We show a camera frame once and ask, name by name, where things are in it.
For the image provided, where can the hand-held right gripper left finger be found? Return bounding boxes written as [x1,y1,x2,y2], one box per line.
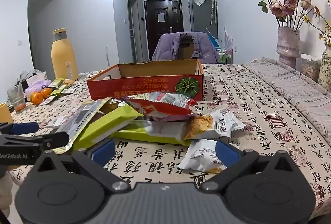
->
[34,140,131,193]

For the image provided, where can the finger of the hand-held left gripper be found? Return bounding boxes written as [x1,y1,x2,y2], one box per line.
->
[0,122,40,136]
[0,132,70,151]

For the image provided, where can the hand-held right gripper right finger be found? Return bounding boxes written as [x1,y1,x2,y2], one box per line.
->
[200,140,297,193]

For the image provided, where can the white orange snack packet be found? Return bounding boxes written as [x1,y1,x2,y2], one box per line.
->
[183,107,247,141]
[178,138,241,174]

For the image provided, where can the long silver green-edged packet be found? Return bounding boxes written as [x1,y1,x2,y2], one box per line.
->
[43,98,113,154]

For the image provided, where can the lime green snack packet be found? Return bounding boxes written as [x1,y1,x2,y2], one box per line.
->
[72,104,144,150]

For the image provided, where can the yellow snack packet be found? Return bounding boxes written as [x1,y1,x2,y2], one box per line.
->
[100,98,127,114]

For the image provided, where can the red snack packet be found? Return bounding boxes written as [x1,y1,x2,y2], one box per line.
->
[124,92,199,121]

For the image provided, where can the red cardboard box pumpkin print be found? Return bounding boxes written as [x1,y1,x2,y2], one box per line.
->
[86,59,205,101]

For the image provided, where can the yellow container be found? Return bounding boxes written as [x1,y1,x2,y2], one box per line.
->
[0,102,13,124]

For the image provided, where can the clear plastic cup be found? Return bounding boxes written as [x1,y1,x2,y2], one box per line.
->
[6,83,26,112]

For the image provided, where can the person's beige clothing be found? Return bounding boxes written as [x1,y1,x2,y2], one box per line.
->
[0,173,13,217]

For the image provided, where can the green snack bar packet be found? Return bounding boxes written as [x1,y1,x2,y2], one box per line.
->
[50,85,71,97]
[48,78,65,89]

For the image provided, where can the grey cloth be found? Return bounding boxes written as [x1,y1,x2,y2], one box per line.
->
[19,69,48,82]

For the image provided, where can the yellow bottle grey cap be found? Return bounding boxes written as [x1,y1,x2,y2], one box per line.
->
[51,28,79,81]

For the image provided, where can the grey quilted blanket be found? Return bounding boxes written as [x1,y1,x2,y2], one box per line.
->
[243,57,331,140]

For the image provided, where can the wooden chair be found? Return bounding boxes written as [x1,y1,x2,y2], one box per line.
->
[178,35,195,60]

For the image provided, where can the blue rack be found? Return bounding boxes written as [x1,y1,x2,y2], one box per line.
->
[205,28,221,49]

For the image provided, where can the clear storage jar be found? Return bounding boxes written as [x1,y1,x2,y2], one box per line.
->
[300,54,322,83]

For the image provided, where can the purple padded jacket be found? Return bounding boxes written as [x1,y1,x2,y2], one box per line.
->
[151,32,220,64]

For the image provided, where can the glass interior door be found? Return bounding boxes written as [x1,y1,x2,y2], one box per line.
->
[126,0,138,63]

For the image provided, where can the pink textured vase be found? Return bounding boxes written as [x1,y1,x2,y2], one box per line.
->
[276,26,300,69]

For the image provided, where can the patterned ceramic vase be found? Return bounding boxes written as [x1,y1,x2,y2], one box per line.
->
[318,46,331,92]

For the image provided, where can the dark entrance door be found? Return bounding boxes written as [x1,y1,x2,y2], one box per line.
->
[144,0,185,61]

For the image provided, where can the grey refrigerator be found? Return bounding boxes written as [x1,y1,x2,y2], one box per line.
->
[188,0,218,39]

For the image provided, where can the white folded umbrella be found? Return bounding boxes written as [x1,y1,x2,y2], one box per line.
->
[210,0,217,26]

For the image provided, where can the yellow flower branches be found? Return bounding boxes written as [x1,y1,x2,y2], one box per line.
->
[301,0,331,47]

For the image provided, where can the white wire rack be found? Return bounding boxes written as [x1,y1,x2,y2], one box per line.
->
[218,48,234,64]

